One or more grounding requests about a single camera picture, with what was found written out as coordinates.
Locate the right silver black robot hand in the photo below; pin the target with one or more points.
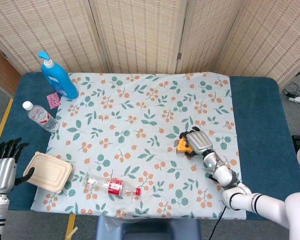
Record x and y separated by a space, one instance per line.
199 143

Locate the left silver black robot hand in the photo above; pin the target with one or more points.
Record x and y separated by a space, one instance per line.
1 172

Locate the yellow black tape measure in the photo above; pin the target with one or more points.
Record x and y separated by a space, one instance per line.
184 146

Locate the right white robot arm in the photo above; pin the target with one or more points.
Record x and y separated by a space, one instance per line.
242 190

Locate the beige lidded food container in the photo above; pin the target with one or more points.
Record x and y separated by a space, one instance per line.
48 172

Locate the floral print tablecloth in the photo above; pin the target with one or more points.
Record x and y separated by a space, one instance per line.
145 120

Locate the blue table cover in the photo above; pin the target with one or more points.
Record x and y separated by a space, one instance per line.
262 140

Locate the clear water bottle white cap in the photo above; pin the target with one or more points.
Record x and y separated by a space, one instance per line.
41 116

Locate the pink patterned square card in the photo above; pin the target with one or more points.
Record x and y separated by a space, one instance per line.
53 100

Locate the clear bottle red label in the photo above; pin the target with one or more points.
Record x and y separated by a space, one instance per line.
112 186

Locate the blue chair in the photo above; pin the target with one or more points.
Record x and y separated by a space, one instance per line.
150 228

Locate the blue pump dispenser bottle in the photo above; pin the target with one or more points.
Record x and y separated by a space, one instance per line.
59 80

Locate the woven folding screen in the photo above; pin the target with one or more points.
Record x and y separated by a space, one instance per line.
150 35

